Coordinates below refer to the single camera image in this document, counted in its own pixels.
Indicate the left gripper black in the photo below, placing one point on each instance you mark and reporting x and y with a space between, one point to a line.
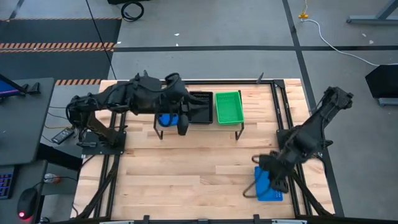
182 102

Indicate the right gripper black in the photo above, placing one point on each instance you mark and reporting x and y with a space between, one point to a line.
270 165

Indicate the black slotted plastic basket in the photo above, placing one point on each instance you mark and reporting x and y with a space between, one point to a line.
203 116

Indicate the blue slotted plastic basket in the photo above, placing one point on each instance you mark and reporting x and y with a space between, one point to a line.
166 120
264 189

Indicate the green slotted plastic basket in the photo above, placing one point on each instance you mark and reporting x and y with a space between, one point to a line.
229 109

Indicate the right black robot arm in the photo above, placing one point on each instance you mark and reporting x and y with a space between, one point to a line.
314 130

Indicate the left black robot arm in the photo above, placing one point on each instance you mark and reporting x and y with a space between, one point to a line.
136 96

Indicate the wooden shelf with black legs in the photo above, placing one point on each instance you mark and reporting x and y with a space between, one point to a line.
211 127

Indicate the black remote controller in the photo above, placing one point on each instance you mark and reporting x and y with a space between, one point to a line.
63 135

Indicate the black box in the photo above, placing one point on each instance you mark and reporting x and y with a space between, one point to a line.
384 81

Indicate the black striped floor mat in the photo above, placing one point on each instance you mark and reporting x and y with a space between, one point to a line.
46 65

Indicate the white round device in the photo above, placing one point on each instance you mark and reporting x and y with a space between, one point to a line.
51 178

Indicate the dark gray desk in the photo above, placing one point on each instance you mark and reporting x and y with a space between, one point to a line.
25 124

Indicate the computer monitor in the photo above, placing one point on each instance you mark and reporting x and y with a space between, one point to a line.
7 87

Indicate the black computer mouse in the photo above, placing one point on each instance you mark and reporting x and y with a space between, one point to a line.
27 203

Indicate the backlit keyboard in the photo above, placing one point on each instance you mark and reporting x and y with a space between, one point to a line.
6 185

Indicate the black table frame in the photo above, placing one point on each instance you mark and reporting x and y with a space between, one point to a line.
233 82

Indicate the gray metal frame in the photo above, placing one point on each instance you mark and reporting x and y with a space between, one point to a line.
373 20

